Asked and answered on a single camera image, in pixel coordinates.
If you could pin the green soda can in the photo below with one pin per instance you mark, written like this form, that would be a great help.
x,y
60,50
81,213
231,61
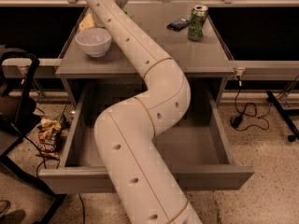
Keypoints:
x,y
198,18

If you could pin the crumpled brown chip bag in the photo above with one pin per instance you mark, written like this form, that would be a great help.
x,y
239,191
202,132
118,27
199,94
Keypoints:
x,y
49,132

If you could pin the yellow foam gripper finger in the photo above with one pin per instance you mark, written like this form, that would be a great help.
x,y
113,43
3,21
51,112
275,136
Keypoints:
x,y
87,22

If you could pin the green rice chip bag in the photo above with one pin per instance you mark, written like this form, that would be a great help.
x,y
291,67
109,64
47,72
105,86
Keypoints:
x,y
130,16

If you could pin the white ceramic bowl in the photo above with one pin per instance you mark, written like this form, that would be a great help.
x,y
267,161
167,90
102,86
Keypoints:
x,y
94,42

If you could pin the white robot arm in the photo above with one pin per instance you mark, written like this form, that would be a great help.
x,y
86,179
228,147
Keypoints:
x,y
124,132

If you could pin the grey metal drawer cabinet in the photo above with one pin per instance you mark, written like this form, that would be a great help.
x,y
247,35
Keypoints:
x,y
205,58

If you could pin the dark blue snack bar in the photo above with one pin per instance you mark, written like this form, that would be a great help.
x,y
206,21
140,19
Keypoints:
x,y
178,25

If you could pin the open grey top drawer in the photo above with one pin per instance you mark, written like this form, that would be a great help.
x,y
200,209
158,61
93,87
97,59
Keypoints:
x,y
196,150

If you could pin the black stand leg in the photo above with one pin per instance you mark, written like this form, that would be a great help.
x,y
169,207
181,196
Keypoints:
x,y
280,101

